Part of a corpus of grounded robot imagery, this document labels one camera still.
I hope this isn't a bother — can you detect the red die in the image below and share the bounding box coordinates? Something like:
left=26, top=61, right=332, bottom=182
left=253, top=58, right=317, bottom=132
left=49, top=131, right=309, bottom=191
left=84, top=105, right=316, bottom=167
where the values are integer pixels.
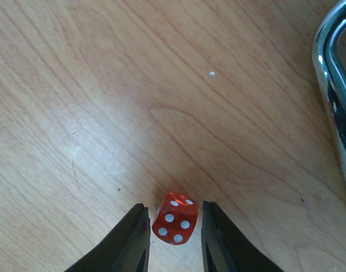
left=152, top=192, right=198, bottom=245

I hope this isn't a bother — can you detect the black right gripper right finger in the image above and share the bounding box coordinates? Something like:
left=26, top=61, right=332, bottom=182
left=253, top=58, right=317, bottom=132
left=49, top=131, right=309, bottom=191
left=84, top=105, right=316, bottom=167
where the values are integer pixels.
left=201, top=201, right=282, bottom=272

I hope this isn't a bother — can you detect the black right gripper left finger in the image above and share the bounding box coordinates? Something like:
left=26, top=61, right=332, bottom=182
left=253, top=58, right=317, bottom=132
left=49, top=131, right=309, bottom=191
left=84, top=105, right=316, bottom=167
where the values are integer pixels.
left=67, top=203, right=151, bottom=272

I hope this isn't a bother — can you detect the aluminium poker case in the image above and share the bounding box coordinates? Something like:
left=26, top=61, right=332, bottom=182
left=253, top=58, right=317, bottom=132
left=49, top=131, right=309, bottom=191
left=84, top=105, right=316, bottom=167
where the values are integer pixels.
left=311, top=1, right=346, bottom=187

